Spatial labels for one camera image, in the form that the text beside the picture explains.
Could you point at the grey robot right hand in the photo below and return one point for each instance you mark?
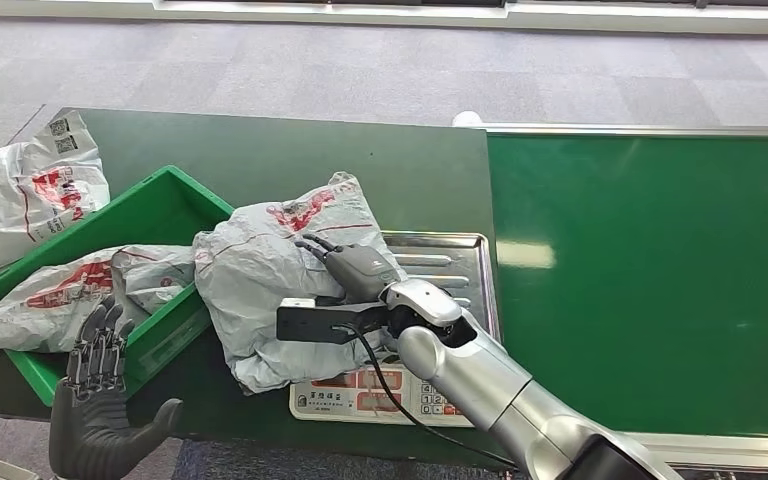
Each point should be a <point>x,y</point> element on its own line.
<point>361,268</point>

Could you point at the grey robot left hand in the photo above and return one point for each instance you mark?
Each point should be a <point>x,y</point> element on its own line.
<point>96,424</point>

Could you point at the grey courier package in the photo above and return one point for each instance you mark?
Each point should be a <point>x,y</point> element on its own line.
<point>265,285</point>

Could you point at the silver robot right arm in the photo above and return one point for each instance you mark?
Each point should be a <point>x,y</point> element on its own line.
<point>490,384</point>

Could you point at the grey package with red print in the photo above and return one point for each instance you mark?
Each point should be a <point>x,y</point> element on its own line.
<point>59,298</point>

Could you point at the green conveyor belt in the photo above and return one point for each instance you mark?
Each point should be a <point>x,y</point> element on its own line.
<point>656,278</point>

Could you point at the white electronic scale steel tray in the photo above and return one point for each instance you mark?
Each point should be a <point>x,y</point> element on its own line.
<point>450,265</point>

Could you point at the small white round object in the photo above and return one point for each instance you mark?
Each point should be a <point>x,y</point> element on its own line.
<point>467,118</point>

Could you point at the green plastic crate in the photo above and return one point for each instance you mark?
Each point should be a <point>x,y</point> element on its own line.
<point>159,212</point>

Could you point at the white courier bag QR codes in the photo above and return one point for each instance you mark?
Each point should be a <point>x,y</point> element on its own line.
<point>23,189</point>

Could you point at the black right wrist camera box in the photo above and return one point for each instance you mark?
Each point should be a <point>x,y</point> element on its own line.
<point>324,321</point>

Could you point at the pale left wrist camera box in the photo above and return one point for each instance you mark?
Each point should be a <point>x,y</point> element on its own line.
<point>3,472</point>

